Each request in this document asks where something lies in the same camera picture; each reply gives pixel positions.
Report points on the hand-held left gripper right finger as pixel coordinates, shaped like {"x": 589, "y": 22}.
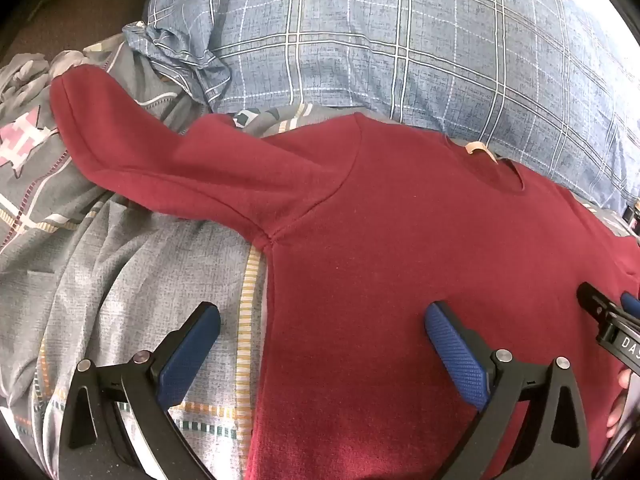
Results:
{"x": 456, "y": 351}

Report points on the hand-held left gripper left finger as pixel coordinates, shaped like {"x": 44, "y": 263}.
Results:
{"x": 186, "y": 360}

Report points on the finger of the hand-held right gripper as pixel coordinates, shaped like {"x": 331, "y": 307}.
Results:
{"x": 595, "y": 301}
{"x": 632, "y": 303}

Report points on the dark red sweater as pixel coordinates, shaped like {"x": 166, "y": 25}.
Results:
{"x": 380, "y": 240}

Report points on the person's right hand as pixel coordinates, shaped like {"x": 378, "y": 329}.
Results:
{"x": 616, "y": 417}

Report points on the small dark object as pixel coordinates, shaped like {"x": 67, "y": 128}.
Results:
{"x": 634, "y": 217}

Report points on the grey patterned bed sheet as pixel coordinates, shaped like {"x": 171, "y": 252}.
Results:
{"x": 115, "y": 270}

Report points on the blue plaid pillow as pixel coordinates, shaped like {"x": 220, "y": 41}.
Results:
{"x": 380, "y": 40}

